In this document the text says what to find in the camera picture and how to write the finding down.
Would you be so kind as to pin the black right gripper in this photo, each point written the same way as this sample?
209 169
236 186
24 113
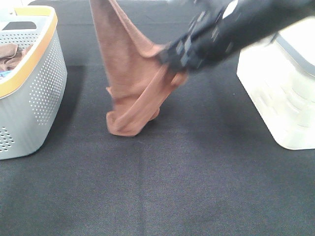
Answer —
211 37

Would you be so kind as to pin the brown towel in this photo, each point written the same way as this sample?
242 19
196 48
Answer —
138 82

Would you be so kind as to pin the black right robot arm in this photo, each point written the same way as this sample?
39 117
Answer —
263 18

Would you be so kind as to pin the white storage box grey lid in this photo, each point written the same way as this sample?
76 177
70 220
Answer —
278 73

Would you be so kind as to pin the grey perforated laundry basket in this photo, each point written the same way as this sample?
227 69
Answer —
31 94

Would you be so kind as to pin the brown cloth in basket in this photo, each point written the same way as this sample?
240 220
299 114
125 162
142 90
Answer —
11 55

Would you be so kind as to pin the blue cloth in basket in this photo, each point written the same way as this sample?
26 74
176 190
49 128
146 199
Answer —
3 74

